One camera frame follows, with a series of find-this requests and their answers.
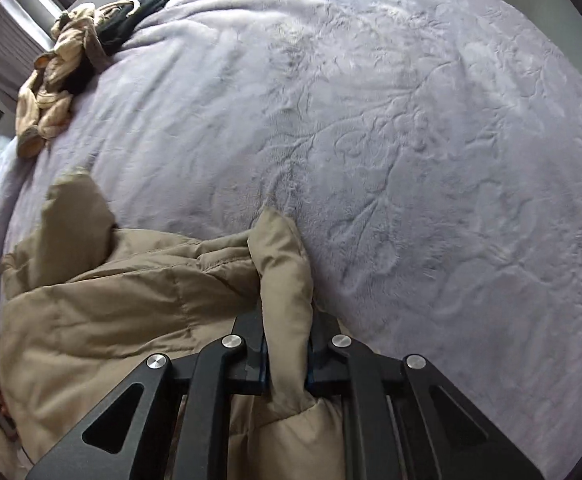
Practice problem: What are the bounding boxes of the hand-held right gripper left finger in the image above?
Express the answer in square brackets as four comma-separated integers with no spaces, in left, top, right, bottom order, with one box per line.
[24,305,267,480]

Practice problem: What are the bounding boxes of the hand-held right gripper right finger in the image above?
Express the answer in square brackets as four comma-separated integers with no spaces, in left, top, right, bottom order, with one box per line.
[305,305,546,480]

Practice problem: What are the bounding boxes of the khaki puffer jacket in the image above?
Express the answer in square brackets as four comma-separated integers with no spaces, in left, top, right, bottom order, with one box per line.
[0,170,347,480]

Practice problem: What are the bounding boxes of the purple bed blanket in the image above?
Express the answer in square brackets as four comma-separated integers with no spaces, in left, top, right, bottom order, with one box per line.
[0,0,582,480]

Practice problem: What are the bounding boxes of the cream striped garment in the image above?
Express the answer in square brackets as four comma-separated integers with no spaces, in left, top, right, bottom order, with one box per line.
[15,2,103,158]

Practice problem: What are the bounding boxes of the grey pleated curtain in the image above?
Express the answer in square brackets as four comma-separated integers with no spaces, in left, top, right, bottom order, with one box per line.
[0,0,59,106]

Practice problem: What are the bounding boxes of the black garment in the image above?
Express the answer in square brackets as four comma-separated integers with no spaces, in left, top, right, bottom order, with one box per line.
[91,0,172,56]

